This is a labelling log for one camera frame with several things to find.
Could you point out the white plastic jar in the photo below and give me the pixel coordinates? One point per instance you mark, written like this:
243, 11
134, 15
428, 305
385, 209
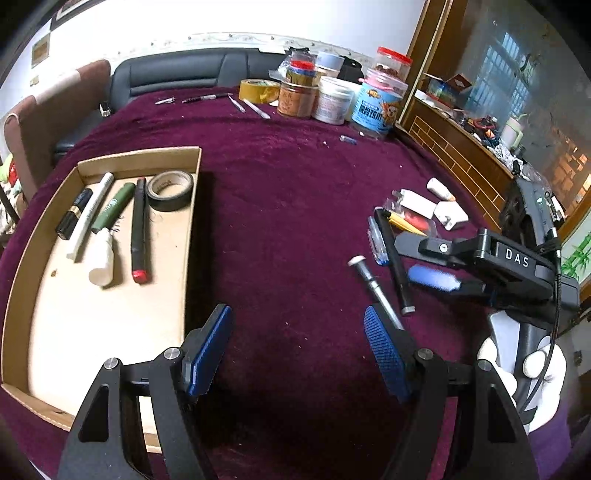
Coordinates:
332, 104

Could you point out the black bag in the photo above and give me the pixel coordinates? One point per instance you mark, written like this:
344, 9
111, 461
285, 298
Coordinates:
351, 69

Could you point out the black tape roll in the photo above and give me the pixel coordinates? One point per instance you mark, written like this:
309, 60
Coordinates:
168, 201

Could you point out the brown armchair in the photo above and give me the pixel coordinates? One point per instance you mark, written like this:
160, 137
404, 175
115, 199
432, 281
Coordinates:
27, 134

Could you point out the wooden partition frame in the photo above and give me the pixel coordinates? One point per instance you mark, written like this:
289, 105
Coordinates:
429, 55

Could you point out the green marker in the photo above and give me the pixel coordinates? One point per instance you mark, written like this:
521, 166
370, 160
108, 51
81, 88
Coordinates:
113, 207

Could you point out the open colourful carton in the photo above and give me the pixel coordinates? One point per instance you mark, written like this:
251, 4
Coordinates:
450, 87

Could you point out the clear blue pen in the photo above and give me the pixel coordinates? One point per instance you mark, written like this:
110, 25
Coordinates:
377, 244

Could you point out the grey-blue lidded cup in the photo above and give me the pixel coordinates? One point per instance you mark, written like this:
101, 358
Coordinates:
328, 62

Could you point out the cardboard box tray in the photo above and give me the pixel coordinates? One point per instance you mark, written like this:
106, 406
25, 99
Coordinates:
92, 332

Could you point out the black marker red cap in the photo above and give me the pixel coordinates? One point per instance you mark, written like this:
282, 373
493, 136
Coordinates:
139, 230

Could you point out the small grey pen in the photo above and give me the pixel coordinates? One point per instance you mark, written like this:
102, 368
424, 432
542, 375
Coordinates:
237, 102

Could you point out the pile of assorted clutter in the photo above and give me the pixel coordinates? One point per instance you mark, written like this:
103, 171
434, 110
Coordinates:
489, 131

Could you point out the white plastic tube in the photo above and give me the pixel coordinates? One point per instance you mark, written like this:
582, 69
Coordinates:
102, 263

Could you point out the wooden counter brick pattern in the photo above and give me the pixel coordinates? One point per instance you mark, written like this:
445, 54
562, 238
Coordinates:
461, 152

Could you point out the yellow tape roll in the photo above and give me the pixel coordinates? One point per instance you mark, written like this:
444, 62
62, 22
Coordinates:
251, 92

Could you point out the burgundy tablecloth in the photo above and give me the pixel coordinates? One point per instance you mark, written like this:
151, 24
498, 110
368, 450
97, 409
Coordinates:
286, 184

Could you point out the black art marker white ends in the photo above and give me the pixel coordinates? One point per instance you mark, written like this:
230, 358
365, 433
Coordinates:
397, 267

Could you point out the white glue bottle orange cap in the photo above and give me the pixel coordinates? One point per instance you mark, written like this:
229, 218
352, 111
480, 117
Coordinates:
438, 188

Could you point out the bamboo wall sticker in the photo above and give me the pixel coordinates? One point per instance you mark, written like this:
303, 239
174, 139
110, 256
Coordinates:
577, 254

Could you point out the small blue battery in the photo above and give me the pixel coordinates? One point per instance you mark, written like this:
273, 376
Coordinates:
348, 139

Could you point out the small framed wall plaque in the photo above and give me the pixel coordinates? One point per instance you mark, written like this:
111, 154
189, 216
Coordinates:
40, 50

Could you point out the black leather sofa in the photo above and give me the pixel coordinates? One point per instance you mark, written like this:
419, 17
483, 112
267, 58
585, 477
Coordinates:
184, 69

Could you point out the white jug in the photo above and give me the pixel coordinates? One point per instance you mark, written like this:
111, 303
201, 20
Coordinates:
512, 131

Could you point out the clear jar red lid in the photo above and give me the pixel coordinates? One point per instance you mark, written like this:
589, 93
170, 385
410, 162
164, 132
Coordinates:
392, 64

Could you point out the jar with red blue lid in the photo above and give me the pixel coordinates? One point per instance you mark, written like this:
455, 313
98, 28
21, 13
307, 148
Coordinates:
302, 71

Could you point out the clear jar blue label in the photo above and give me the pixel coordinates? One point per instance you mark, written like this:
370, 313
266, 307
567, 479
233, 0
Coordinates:
376, 115

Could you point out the brown label jar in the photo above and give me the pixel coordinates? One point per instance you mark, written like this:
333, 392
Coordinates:
295, 101

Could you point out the person's right hand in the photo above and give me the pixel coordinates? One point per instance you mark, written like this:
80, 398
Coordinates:
551, 383

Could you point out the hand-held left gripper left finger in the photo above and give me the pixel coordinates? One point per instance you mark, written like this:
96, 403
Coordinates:
207, 350

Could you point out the black lipstick tube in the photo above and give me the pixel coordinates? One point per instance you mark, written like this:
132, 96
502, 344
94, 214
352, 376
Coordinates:
73, 214

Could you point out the black art marker grey ends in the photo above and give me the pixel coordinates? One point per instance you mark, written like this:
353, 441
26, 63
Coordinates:
376, 290

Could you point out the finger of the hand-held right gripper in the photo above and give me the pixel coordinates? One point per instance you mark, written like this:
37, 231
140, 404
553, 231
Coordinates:
434, 277
411, 244

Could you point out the white square wall charger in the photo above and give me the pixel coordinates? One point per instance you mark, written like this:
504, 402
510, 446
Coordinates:
452, 214

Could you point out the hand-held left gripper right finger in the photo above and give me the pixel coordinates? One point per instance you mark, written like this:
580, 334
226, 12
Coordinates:
385, 355

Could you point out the white marker pen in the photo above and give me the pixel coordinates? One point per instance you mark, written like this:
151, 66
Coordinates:
90, 217

